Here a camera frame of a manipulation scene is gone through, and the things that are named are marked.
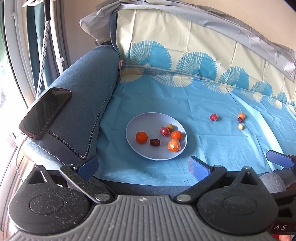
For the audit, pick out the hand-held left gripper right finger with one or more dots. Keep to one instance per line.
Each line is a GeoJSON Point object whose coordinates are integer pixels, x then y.
{"type": "Point", "coordinates": [197, 168]}

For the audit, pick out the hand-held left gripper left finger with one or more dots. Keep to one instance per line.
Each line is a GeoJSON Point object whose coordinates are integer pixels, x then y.
{"type": "Point", "coordinates": [89, 165]}

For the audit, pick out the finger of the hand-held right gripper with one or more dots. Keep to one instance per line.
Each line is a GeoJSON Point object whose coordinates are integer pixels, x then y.
{"type": "Point", "coordinates": [277, 158]}

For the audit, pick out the plastic orange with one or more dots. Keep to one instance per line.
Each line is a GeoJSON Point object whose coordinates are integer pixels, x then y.
{"type": "Point", "coordinates": [174, 145]}

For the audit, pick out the small orange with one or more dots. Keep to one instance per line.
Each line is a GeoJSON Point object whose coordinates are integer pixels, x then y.
{"type": "Point", "coordinates": [141, 137]}
{"type": "Point", "coordinates": [177, 135]}
{"type": "Point", "coordinates": [241, 115]}

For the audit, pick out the beige round fruit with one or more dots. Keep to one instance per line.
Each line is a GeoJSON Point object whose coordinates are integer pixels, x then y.
{"type": "Point", "coordinates": [241, 126]}
{"type": "Point", "coordinates": [170, 126]}

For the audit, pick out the red fruit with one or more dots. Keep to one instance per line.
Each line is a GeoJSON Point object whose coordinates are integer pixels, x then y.
{"type": "Point", "coordinates": [165, 131]}
{"type": "Point", "coordinates": [214, 117]}

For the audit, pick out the light blue plate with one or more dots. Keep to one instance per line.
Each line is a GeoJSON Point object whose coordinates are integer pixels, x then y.
{"type": "Point", "coordinates": [148, 153]}

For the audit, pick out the person's grey clothed knee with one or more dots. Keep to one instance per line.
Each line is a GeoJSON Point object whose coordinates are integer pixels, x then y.
{"type": "Point", "coordinates": [271, 183]}

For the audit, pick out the blue fan print tablecloth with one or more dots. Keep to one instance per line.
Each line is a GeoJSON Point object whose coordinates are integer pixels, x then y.
{"type": "Point", "coordinates": [208, 143]}

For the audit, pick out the black smartphone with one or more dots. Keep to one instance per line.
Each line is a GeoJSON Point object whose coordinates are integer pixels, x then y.
{"type": "Point", "coordinates": [44, 113]}

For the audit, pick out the blue fabric sofa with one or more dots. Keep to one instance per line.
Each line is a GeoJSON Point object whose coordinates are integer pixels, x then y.
{"type": "Point", "coordinates": [87, 81]}

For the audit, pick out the white sofa tag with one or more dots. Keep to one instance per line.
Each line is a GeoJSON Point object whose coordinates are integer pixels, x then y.
{"type": "Point", "coordinates": [120, 64]}

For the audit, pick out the dark teal curtain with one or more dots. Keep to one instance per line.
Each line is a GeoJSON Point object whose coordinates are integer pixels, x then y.
{"type": "Point", "coordinates": [32, 34]}

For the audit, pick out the grey cover sheet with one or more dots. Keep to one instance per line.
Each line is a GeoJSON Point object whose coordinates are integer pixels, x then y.
{"type": "Point", "coordinates": [231, 23]}

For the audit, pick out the white window frame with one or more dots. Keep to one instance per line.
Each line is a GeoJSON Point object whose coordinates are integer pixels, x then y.
{"type": "Point", "coordinates": [18, 46]}

